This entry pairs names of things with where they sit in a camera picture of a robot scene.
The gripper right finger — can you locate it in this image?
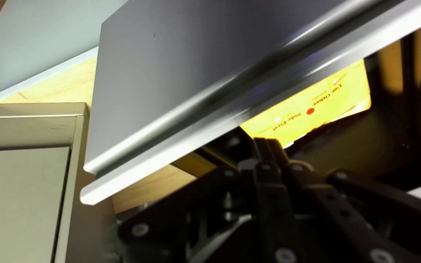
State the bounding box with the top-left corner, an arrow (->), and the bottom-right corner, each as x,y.
269,140 -> 421,263

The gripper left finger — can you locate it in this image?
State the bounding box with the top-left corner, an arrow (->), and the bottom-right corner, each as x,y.
118,137 -> 299,263

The grey metal cabinet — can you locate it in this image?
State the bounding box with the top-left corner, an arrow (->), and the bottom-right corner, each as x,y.
0,0 -> 421,206

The beige metal cabinet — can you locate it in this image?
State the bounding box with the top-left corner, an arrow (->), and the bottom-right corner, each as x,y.
0,102 -> 120,263

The grey drawer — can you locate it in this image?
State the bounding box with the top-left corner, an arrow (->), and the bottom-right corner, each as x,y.
80,0 -> 421,206

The silver drawer handle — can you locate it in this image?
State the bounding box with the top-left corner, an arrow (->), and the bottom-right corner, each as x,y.
80,0 -> 421,206

